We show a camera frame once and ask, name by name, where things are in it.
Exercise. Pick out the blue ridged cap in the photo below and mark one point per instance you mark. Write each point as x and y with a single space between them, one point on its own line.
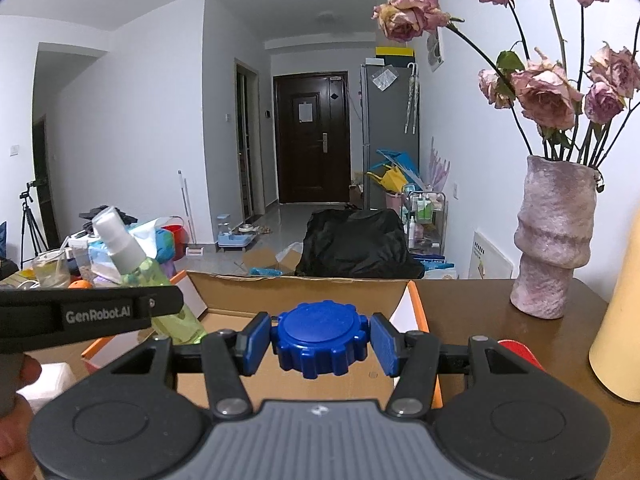
315 335

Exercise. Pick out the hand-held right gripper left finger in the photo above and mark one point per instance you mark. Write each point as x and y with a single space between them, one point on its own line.
255 342

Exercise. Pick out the white framed board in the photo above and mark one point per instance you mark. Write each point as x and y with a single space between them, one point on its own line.
492 260

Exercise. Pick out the yellow box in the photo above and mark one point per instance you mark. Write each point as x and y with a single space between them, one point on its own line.
395 54

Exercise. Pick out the glass cup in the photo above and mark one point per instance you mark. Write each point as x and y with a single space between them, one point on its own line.
50 270

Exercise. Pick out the folded clear umbrella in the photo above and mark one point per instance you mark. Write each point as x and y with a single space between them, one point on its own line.
412 100

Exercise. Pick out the white mop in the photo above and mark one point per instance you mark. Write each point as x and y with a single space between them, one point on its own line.
187 210

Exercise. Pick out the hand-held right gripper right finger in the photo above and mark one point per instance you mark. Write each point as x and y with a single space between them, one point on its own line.
385 345

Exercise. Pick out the grey refrigerator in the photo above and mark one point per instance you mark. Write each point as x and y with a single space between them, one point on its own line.
390 125

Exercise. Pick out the red and white lint brush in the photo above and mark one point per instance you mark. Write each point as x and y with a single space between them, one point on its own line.
515 345

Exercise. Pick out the yellow thermos jug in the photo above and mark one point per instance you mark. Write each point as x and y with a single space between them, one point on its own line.
620 340

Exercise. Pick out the blue tissue pack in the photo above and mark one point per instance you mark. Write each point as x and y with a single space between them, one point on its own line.
160 247

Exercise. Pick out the black bag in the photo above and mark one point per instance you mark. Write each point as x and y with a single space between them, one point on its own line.
355 245

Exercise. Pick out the pink bin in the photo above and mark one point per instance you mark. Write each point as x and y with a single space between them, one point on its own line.
394 202

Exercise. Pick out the white wall socket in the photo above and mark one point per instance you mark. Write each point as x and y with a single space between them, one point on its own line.
456 191

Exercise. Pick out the red bucket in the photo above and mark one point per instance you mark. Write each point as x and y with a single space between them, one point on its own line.
175 240

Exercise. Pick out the dark brown door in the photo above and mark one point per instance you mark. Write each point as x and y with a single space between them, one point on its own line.
310 160

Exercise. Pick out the orange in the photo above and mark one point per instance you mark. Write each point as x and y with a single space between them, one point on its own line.
81 284

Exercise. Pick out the purple flower bouquet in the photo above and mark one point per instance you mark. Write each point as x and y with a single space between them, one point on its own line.
440 170

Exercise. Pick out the metal trolley cart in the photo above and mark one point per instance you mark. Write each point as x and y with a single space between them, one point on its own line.
425 220

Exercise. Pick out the small open cardboard box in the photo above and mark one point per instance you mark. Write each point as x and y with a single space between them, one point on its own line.
260 259

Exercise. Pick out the black cloth pile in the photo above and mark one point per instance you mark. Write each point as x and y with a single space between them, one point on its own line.
107 212

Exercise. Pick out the person's left hand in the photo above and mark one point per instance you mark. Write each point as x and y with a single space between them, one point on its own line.
15 440

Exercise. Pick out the black tripod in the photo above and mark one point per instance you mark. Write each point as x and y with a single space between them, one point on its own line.
31 225

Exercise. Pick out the clear plastic bag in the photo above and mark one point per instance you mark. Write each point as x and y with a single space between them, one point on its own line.
385 79

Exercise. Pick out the green spray bottle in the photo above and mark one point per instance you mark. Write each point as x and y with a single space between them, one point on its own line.
132 260

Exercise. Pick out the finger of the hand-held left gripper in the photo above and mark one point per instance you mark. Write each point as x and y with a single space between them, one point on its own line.
167 302

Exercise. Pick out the pink textured vase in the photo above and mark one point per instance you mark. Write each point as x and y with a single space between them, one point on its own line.
555 230

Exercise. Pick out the white paper sheet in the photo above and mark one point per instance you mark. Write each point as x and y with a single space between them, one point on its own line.
305 111

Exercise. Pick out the bunch of dried pink roses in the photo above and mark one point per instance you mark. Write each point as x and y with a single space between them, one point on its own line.
545 92

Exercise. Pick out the blue pet feeder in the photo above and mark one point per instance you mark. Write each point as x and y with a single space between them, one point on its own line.
235 237

